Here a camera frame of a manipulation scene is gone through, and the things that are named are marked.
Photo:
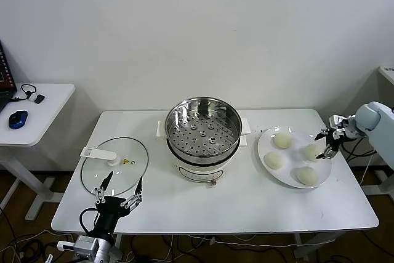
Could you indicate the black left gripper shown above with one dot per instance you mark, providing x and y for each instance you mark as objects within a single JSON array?
[{"x": 110, "y": 209}]

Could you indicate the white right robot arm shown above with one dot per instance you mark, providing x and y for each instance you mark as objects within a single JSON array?
[{"x": 375, "y": 124}]

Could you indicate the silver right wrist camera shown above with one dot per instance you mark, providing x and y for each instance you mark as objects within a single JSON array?
[{"x": 336, "y": 120}]

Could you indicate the large white table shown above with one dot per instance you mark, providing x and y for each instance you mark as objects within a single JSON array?
[{"x": 215, "y": 207}]

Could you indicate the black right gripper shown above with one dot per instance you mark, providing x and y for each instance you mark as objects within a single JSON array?
[{"x": 337, "y": 138}]

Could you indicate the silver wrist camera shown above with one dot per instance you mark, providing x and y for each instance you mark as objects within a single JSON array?
[
  {"x": 336, "y": 120},
  {"x": 84, "y": 244}
]

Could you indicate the small black device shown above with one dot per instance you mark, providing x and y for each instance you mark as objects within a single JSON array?
[{"x": 39, "y": 99}]

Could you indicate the white electric cooker base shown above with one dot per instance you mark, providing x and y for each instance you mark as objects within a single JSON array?
[{"x": 197, "y": 173}]

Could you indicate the black laptop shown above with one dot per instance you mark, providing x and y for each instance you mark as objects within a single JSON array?
[{"x": 4, "y": 84}]

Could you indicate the blue computer mouse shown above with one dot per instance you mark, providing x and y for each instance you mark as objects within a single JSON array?
[{"x": 17, "y": 119}]

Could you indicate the small white side table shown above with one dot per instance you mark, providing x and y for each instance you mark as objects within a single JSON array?
[{"x": 52, "y": 112}]

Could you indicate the stainless steel steamer basket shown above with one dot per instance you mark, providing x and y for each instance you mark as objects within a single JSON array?
[{"x": 229, "y": 153}]

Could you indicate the white round plate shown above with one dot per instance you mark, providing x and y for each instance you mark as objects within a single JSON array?
[{"x": 289, "y": 170}]

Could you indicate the white steamed baozi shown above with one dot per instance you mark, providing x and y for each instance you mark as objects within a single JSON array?
[
  {"x": 310, "y": 152},
  {"x": 307, "y": 176},
  {"x": 274, "y": 160},
  {"x": 281, "y": 140}
]

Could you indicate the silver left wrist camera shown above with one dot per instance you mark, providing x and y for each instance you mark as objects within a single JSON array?
[{"x": 84, "y": 244}]

